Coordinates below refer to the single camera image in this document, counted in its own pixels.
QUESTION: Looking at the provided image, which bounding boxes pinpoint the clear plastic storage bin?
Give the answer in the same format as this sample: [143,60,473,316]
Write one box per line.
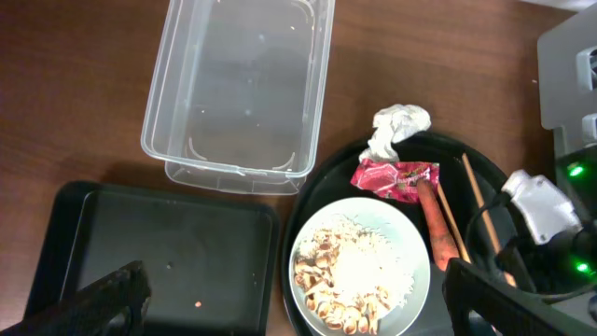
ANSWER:
[141,0,335,195]

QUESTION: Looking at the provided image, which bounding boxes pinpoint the black rectangular tray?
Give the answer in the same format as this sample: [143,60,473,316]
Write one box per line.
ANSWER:
[25,181,280,335]

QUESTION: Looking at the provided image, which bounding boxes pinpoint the wooden chopstick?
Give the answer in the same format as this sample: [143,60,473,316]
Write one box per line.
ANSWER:
[460,152,518,288]
[437,183,471,263]

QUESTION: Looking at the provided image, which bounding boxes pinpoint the round black tray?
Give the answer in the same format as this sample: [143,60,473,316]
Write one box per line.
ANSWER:
[280,132,507,336]

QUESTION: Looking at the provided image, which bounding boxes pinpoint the red snack wrapper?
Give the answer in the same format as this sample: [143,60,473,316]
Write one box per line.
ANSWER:
[351,159,440,203]

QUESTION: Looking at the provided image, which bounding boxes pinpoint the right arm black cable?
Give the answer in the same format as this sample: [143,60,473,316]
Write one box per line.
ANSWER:
[464,190,597,300]

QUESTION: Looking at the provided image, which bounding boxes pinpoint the orange carrot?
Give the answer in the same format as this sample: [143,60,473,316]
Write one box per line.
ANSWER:
[416,179,460,272]

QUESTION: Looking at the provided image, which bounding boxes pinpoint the white tissue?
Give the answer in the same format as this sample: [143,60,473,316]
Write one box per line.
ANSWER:
[359,105,431,162]

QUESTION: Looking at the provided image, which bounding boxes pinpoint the rice and nut scraps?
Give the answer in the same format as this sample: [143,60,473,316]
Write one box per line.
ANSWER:
[293,215,414,335]

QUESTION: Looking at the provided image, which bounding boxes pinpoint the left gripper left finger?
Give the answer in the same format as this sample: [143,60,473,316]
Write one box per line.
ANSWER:
[1,260,152,336]

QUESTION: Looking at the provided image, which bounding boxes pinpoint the grey dishwasher rack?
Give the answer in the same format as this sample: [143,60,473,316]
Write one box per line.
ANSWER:
[537,5,596,158]

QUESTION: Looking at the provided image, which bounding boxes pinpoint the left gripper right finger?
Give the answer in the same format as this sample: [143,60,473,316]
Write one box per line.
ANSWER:
[442,259,596,336]

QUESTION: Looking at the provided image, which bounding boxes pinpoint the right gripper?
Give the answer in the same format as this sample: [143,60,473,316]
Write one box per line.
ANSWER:
[494,231,583,294]

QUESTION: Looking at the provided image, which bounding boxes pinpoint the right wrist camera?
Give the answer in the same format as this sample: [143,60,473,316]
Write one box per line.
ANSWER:
[502,170,582,245]

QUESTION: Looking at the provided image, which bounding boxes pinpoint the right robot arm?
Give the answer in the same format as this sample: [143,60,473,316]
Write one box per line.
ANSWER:
[495,146,596,301]

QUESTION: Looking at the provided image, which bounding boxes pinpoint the grey plate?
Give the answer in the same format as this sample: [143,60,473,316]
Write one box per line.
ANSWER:
[288,197,431,335]

